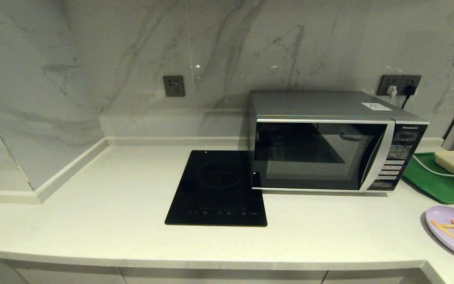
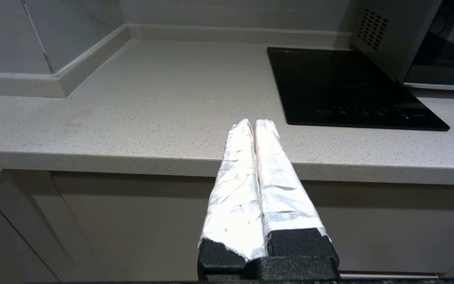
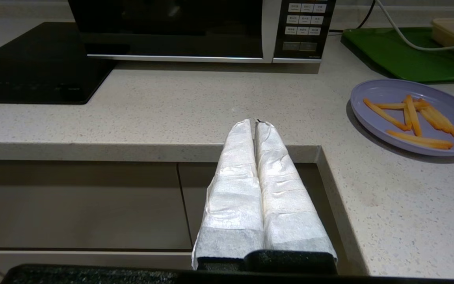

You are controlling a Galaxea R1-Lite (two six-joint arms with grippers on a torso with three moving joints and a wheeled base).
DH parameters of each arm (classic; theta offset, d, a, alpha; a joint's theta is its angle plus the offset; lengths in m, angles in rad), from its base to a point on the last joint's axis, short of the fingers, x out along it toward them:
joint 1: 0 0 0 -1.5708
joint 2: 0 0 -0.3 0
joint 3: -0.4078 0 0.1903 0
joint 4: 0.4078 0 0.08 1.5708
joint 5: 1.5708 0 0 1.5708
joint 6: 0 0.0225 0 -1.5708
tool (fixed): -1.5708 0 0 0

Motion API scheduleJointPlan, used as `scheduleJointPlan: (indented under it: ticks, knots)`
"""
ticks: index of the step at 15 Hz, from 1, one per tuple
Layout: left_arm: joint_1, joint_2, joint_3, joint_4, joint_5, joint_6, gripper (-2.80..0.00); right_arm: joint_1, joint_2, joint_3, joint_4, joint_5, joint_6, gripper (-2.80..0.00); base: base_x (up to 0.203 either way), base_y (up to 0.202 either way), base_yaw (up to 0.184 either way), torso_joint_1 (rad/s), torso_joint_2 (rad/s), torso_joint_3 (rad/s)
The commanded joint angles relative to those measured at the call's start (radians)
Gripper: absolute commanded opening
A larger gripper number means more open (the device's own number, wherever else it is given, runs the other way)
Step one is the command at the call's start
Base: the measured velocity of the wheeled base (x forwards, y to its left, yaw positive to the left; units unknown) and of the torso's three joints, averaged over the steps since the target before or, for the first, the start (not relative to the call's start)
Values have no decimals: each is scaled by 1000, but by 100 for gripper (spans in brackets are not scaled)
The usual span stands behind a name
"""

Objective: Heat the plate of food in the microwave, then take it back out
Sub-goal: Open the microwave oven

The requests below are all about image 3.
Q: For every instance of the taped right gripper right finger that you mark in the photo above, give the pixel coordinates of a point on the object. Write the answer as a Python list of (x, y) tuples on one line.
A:
[(286, 205)]

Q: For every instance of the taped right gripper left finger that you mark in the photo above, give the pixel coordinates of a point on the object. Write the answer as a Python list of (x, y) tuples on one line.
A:
[(233, 197)]

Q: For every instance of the purple plate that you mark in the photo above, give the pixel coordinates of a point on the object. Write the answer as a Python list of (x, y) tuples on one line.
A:
[(384, 88)]

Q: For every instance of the beige lower cabinet front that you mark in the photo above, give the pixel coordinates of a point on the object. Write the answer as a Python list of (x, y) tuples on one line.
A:
[(73, 260)]

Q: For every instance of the green plastic tray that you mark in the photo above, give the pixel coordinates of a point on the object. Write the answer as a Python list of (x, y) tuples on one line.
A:
[(400, 55)]

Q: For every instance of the black induction cooktop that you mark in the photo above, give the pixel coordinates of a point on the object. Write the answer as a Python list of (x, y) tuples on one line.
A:
[(34, 67)]

